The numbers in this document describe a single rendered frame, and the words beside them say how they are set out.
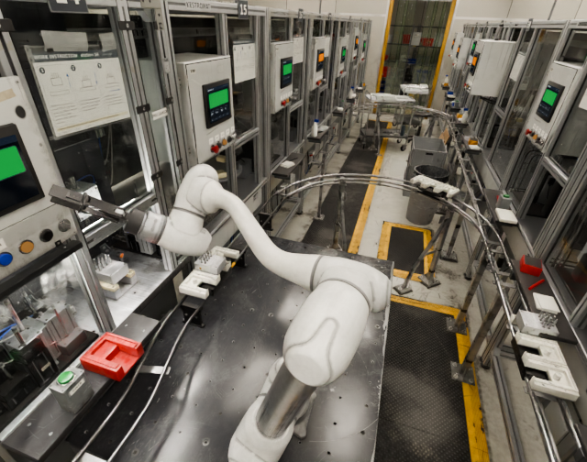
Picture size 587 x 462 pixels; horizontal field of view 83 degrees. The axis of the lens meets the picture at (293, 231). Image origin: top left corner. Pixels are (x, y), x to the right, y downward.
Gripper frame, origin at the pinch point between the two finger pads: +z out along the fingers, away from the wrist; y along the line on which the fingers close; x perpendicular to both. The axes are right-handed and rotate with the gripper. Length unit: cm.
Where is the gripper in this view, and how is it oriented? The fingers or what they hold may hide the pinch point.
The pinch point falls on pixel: (62, 196)
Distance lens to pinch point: 107.8
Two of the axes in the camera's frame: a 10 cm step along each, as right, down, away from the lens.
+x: -2.2, 9.3, -2.8
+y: 5.5, -1.2, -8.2
